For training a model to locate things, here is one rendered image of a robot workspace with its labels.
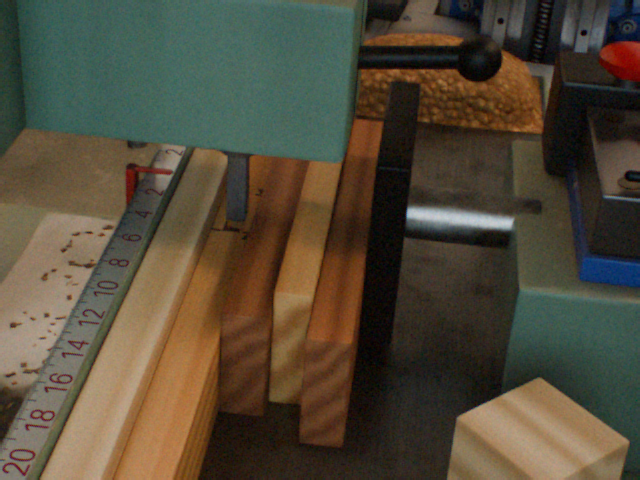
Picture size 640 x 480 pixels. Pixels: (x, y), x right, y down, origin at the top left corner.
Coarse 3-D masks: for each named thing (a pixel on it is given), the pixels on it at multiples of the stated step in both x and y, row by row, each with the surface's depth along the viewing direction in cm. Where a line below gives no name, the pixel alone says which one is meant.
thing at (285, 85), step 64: (64, 0) 46; (128, 0) 46; (192, 0) 46; (256, 0) 45; (320, 0) 45; (64, 64) 48; (128, 64) 47; (192, 64) 47; (256, 64) 47; (320, 64) 46; (64, 128) 49; (128, 128) 49; (192, 128) 48; (256, 128) 48; (320, 128) 48
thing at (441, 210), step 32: (416, 96) 54; (384, 128) 51; (416, 128) 51; (384, 160) 48; (384, 192) 48; (416, 192) 53; (448, 192) 53; (480, 192) 53; (384, 224) 49; (416, 224) 53; (448, 224) 53; (480, 224) 52; (384, 256) 50; (384, 288) 51; (384, 320) 52
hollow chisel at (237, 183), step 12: (228, 156) 52; (228, 168) 53; (240, 168) 53; (228, 180) 53; (240, 180) 53; (228, 192) 53; (240, 192) 53; (228, 204) 54; (240, 204) 54; (228, 216) 54; (240, 216) 54
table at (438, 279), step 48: (432, 144) 71; (480, 144) 71; (432, 288) 57; (480, 288) 58; (432, 336) 54; (480, 336) 54; (384, 384) 51; (432, 384) 51; (480, 384) 51; (240, 432) 48; (288, 432) 48; (384, 432) 48; (432, 432) 48
